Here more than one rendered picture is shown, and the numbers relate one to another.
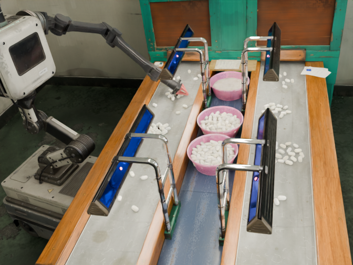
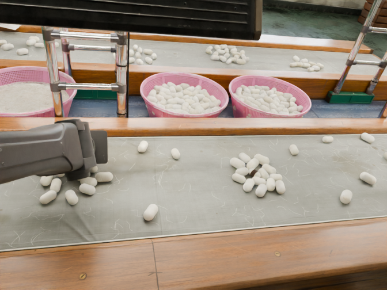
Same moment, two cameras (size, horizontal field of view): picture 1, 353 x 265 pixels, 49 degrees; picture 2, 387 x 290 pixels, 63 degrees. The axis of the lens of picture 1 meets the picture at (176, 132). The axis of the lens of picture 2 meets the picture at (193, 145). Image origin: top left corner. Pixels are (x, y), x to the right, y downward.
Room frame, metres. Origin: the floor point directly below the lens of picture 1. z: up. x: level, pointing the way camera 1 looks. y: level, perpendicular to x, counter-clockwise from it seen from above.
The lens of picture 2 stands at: (2.28, 0.47, 1.21)
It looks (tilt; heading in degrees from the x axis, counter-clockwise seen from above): 37 degrees down; 234
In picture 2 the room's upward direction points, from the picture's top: 10 degrees clockwise
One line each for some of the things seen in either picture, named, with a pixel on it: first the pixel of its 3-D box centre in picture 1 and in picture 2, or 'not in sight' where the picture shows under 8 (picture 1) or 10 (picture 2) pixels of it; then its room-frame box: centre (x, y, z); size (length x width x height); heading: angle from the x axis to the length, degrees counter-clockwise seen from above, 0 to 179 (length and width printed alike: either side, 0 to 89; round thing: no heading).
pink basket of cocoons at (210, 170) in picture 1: (213, 155); (265, 106); (1.56, -0.17, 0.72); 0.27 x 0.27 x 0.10
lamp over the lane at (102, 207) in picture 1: (124, 152); not in sight; (1.24, 0.22, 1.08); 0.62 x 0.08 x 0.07; 162
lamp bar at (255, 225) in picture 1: (264, 161); not in sight; (1.07, -0.31, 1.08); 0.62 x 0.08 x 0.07; 162
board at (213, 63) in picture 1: (232, 65); not in sight; (2.45, -0.46, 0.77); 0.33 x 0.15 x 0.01; 72
